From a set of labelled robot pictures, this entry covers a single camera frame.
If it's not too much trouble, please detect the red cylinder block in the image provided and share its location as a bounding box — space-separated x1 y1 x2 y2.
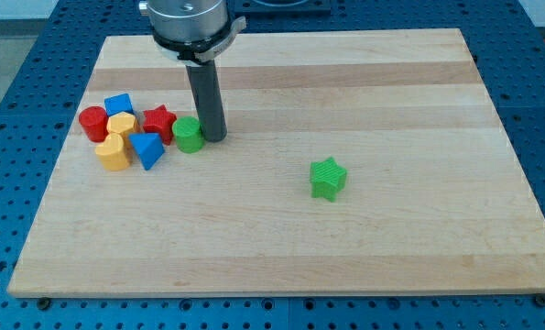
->
78 106 108 143

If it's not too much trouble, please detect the green star block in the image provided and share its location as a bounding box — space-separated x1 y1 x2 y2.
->
310 157 347 203

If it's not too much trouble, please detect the green cylinder block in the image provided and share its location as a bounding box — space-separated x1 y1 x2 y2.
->
172 116 204 153

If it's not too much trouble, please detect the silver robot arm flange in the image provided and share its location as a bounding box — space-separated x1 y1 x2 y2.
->
137 0 247 65

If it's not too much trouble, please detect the wooden board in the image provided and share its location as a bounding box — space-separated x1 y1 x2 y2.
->
7 28 545 298

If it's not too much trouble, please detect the red star block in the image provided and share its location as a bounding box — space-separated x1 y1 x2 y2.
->
143 104 177 145

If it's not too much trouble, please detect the grey cylindrical pointer rod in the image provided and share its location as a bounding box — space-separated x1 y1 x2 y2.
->
186 60 227 142

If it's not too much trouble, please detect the blue cube block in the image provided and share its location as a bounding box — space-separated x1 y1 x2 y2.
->
104 93 134 116

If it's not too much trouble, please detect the yellow heart block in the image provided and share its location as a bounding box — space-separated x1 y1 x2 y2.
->
94 133 131 171

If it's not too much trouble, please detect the blue triangle block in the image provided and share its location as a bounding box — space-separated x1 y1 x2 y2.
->
129 133 165 171

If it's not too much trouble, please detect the yellow hexagon block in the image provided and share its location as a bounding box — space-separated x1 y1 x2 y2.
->
106 112 141 149

